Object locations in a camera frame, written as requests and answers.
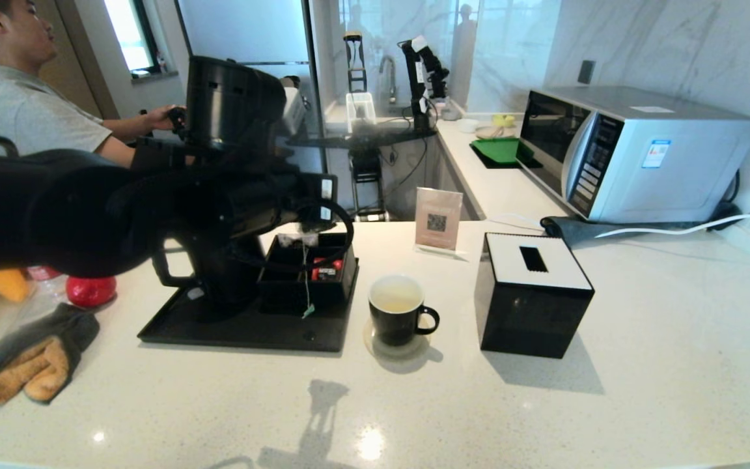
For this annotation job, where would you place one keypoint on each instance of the black ladder rack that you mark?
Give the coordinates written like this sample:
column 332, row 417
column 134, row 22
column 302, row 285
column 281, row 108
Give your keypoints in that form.
column 355, row 62

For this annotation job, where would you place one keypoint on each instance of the chrome faucet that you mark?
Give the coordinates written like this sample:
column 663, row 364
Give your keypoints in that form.
column 388, row 71

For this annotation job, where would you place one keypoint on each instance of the beige coaster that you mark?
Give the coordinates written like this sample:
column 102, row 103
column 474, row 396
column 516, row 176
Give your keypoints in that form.
column 411, row 352

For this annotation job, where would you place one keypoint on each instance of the black electric kettle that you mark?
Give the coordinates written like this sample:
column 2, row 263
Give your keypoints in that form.
column 232, row 286

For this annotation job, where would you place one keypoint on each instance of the orange fruit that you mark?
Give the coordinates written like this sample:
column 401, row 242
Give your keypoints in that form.
column 7, row 284

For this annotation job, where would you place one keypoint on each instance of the black tissue box white lid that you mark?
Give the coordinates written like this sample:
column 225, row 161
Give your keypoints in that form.
column 525, row 312

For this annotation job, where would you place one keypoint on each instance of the grey refrigerator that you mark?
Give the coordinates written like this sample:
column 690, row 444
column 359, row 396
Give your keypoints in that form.
column 245, row 32

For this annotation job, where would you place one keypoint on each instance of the acrylic QR code sign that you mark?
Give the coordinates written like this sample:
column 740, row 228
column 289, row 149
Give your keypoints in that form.
column 439, row 218

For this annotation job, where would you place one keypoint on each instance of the black mug white inside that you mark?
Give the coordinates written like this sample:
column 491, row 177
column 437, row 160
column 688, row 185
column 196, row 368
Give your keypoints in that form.
column 394, row 326

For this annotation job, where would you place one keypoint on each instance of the dark wall outlet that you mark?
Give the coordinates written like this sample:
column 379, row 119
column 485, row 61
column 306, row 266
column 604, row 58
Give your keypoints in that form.
column 586, row 71

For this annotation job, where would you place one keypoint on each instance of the window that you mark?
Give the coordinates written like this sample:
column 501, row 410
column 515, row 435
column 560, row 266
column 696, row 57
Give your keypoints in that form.
column 129, row 32

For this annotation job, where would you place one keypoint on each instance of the black equipment stand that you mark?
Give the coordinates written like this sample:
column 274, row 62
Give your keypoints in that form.
column 367, row 166

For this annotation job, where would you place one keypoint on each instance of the green cutting board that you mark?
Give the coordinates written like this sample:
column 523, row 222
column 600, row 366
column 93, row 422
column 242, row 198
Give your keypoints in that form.
column 500, row 150

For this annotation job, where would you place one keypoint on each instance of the person in grey t-shirt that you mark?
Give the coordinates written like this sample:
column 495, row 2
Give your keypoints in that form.
column 30, row 111

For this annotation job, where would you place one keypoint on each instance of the red sachet packet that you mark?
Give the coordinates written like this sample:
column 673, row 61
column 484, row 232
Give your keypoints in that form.
column 327, row 272

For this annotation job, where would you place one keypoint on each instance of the black flat tray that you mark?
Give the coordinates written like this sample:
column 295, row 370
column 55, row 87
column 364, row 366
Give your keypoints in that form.
column 512, row 165

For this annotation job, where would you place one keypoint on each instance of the red toy tomato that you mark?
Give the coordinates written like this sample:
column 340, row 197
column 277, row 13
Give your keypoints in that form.
column 90, row 291

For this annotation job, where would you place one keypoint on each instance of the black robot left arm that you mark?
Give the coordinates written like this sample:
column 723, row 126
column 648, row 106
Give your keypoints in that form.
column 88, row 208

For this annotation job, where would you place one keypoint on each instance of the black serving tray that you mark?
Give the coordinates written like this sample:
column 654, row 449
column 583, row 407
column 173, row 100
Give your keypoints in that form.
column 251, row 332

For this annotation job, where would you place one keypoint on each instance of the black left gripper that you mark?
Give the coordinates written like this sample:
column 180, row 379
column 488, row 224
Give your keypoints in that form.
column 319, row 198

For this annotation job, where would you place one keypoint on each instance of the silver microwave oven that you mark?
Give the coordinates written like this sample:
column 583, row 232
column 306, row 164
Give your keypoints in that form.
column 674, row 169

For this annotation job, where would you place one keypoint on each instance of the pyramid tea bag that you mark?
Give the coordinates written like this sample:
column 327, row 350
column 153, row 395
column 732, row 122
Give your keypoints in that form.
column 310, row 229

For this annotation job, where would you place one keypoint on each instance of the black compartment organizer box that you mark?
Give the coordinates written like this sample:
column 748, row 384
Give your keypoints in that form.
column 333, row 293

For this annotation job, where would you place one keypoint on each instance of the white bowl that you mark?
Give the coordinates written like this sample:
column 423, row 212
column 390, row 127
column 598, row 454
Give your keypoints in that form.
column 467, row 125

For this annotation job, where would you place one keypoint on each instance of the grey and orange cloth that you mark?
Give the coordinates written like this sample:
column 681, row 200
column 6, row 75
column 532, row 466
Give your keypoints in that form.
column 36, row 358

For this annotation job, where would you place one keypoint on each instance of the yellow bowl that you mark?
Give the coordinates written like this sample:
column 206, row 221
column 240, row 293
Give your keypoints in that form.
column 504, row 120

